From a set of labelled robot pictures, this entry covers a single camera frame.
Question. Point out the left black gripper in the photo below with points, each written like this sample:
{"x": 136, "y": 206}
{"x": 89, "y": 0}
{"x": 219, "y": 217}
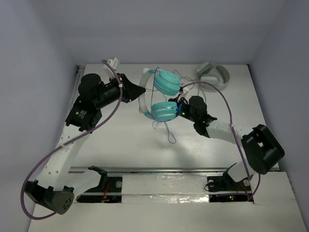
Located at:
{"x": 124, "y": 87}

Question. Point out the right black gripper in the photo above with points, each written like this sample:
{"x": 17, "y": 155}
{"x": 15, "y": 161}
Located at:
{"x": 181, "y": 100}

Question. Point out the teal cat-ear headphones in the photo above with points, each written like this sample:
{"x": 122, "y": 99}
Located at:
{"x": 162, "y": 84}

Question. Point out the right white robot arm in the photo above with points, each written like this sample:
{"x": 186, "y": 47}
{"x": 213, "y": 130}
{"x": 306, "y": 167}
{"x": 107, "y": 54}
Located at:
{"x": 259, "y": 149}

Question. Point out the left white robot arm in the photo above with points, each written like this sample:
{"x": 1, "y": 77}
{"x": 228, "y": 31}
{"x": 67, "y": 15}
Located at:
{"x": 52, "y": 188}

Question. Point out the white grey headphones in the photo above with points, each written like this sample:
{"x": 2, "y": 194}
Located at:
{"x": 211, "y": 74}

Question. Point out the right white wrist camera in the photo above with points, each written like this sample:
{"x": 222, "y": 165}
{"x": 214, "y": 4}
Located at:
{"x": 183, "y": 92}

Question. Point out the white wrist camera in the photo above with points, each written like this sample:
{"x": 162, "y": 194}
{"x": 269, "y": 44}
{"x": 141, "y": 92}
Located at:
{"x": 114, "y": 62}
{"x": 183, "y": 92}

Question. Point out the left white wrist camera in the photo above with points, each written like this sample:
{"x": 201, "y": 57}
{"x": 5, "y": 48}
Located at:
{"x": 114, "y": 62}

